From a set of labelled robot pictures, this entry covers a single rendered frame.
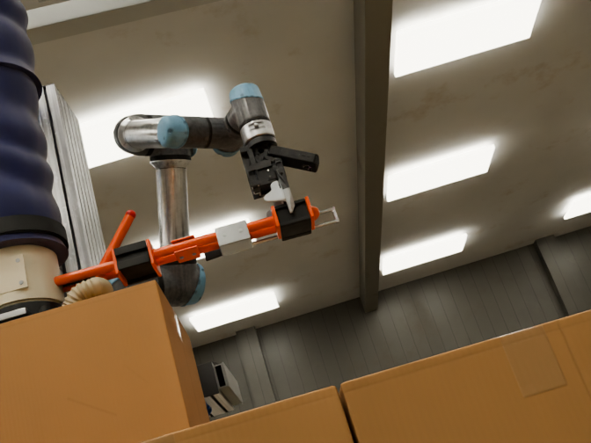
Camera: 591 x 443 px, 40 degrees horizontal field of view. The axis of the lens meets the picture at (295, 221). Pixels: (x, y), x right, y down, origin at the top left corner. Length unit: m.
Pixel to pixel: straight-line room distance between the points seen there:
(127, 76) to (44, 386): 4.76
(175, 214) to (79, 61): 3.74
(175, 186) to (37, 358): 0.87
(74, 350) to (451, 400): 0.84
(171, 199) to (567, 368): 1.55
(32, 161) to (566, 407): 1.32
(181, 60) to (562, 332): 5.36
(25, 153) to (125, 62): 4.16
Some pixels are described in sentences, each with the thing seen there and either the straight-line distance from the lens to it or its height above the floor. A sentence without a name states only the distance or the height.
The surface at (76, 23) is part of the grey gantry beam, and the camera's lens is 4.24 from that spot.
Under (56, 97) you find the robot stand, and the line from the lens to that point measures 2.76.
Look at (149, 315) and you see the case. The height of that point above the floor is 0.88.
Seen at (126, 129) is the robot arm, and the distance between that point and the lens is 2.16.
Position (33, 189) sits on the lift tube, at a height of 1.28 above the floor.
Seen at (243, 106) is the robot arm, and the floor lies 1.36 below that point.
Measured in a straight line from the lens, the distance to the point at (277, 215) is 1.73.
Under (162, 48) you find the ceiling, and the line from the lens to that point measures 5.95.
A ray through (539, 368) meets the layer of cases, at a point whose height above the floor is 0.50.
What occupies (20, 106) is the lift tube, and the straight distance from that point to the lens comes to 1.96.
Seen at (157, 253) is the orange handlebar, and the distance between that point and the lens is 1.73.
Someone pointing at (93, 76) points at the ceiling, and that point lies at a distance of 6.07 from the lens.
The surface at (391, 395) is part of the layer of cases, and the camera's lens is 0.85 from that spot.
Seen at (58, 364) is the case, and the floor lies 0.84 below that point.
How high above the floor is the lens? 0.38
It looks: 23 degrees up
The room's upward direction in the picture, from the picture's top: 18 degrees counter-clockwise
